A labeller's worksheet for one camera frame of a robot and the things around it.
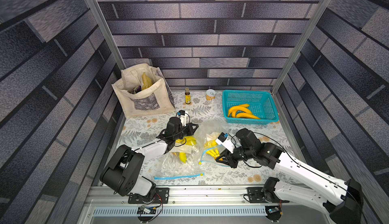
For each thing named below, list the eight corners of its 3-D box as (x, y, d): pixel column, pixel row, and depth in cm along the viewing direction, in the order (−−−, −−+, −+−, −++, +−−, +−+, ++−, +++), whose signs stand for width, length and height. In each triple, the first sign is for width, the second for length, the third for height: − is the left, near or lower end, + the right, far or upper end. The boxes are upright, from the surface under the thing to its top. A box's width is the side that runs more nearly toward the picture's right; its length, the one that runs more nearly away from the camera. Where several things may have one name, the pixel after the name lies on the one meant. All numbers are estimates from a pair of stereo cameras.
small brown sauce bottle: (185, 104, 112) (184, 91, 102) (185, 99, 115) (184, 87, 105) (190, 104, 112) (190, 91, 102) (190, 99, 115) (190, 87, 105)
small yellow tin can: (206, 100, 115) (206, 97, 111) (205, 92, 120) (205, 88, 117) (215, 100, 115) (215, 97, 111) (214, 92, 120) (215, 88, 117)
